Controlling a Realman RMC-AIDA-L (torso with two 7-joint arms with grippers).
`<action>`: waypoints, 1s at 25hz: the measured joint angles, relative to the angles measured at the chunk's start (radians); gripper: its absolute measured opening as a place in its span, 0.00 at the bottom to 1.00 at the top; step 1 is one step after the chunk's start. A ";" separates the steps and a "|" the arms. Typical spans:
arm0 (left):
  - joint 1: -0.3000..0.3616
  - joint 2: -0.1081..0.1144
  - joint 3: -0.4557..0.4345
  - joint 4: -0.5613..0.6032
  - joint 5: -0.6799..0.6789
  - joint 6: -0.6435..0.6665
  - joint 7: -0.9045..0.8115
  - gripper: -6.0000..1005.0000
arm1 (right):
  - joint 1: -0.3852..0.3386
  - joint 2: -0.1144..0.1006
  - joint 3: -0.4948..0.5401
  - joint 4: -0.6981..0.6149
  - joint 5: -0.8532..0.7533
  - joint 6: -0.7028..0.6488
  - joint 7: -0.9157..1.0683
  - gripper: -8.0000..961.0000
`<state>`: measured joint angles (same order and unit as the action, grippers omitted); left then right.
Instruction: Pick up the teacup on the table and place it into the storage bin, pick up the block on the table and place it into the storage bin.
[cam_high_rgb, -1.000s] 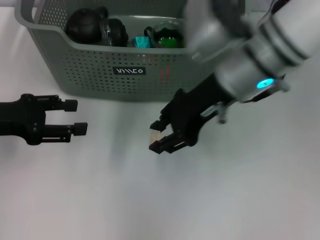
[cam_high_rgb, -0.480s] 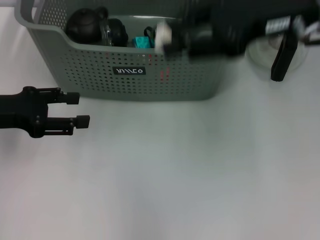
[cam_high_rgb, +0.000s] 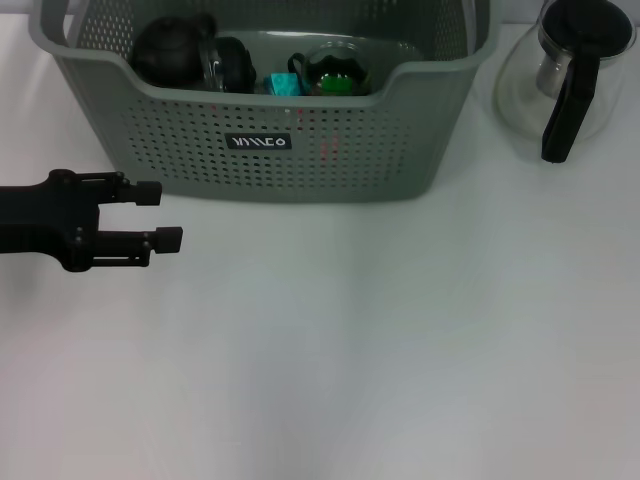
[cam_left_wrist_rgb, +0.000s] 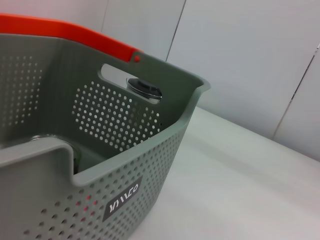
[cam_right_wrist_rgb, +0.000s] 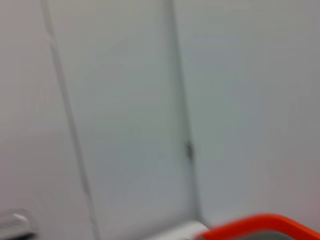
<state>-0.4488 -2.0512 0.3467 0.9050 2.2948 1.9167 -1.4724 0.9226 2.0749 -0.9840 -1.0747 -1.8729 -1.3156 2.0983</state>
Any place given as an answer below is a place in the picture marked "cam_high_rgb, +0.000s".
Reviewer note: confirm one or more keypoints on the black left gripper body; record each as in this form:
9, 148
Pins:
45, 220

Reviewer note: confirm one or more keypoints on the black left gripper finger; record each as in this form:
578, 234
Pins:
147, 194
167, 239

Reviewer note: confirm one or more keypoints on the teal square plate brick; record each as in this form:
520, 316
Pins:
286, 85

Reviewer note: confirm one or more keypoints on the green building brick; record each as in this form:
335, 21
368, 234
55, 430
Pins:
336, 84

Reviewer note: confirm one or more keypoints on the grey perforated storage bin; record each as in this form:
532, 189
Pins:
320, 165

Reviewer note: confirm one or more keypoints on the dark clay teapot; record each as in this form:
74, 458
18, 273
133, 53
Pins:
167, 50

